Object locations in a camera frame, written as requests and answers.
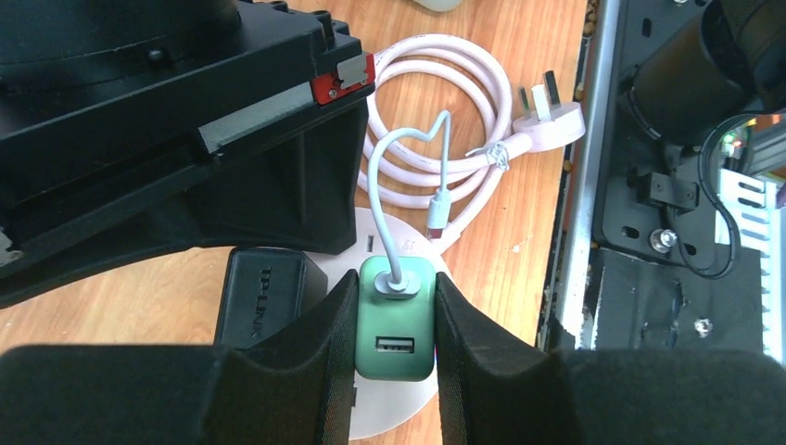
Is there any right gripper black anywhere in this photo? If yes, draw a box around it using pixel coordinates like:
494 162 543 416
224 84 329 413
1 1 374 307

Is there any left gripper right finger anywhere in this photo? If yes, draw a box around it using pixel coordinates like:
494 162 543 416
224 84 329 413
435 273 785 444

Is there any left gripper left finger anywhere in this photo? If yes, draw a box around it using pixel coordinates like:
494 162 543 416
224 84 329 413
1 271 359 444

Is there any round pink power socket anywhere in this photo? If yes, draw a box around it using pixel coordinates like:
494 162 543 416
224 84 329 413
310 208 437 440

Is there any green plug adapter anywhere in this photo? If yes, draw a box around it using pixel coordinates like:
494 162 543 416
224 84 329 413
355 256 437 382

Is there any black plug on round socket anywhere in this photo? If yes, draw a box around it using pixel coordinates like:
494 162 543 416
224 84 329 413
214 248 328 350

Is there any short white USB cable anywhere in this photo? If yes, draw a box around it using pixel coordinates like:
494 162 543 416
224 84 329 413
367 110 456 302

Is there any black mounting base rail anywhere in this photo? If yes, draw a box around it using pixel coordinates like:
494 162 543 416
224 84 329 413
537 0 786 363

